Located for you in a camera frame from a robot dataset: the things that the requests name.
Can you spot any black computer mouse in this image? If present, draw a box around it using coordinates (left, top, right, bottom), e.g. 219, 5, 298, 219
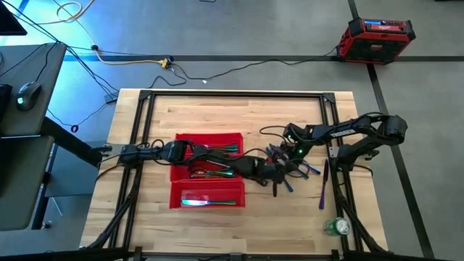
15, 80, 43, 112

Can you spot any red black jobsite radio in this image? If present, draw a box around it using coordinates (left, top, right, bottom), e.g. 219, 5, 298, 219
336, 17, 418, 66

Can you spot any short black floor cable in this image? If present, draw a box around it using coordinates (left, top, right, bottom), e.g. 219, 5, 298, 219
148, 64, 189, 90

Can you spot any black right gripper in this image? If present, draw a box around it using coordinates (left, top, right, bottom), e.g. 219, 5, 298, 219
267, 139, 311, 166

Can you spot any iridescent spoon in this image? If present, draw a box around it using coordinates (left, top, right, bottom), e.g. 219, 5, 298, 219
191, 166, 236, 175
188, 170, 233, 180
188, 169, 235, 178

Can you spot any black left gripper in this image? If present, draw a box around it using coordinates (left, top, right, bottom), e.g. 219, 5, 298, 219
249, 157, 301, 198

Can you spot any clear plastic card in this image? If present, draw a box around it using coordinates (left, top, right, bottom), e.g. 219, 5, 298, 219
180, 190, 210, 207

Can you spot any black keyboard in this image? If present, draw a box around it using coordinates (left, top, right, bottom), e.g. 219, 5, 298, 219
0, 83, 14, 123

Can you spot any cream yellow extension cord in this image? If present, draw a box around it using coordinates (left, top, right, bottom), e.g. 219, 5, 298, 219
38, 0, 172, 70

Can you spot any green soda can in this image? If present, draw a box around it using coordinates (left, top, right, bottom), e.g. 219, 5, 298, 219
323, 216, 352, 237

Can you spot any black mouse cable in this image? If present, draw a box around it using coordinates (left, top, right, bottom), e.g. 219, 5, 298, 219
34, 40, 61, 83

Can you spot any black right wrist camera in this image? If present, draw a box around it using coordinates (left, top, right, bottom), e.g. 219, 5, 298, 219
291, 143, 309, 160

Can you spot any pile of metal spoons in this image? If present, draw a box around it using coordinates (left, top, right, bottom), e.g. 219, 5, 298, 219
188, 167, 236, 177

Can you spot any grey desk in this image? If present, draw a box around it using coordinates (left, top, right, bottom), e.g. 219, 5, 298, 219
0, 42, 69, 137

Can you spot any red plastic bin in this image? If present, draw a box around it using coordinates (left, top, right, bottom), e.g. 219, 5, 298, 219
175, 132, 244, 160
169, 157, 244, 184
168, 180, 247, 210

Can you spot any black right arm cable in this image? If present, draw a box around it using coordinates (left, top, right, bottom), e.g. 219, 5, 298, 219
259, 125, 291, 146

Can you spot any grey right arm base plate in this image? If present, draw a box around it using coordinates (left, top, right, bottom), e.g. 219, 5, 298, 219
328, 146, 381, 162

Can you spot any black desk foot bar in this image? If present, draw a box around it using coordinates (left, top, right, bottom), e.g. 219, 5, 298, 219
41, 115, 104, 168

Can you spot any black looped floor cable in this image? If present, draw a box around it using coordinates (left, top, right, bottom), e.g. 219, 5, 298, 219
46, 99, 119, 133

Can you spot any grey left arm base plate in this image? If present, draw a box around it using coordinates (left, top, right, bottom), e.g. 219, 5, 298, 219
92, 143, 126, 162

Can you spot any black monitor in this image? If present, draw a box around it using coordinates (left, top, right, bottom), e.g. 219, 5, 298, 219
0, 0, 28, 36

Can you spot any grey desk base plate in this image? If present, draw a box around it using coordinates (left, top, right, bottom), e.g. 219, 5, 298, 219
45, 141, 106, 199

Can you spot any dark grey side table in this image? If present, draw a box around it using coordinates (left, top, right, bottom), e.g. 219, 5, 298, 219
0, 134, 56, 232

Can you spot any black radio power cable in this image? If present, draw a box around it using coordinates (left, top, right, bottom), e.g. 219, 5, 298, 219
170, 46, 340, 81

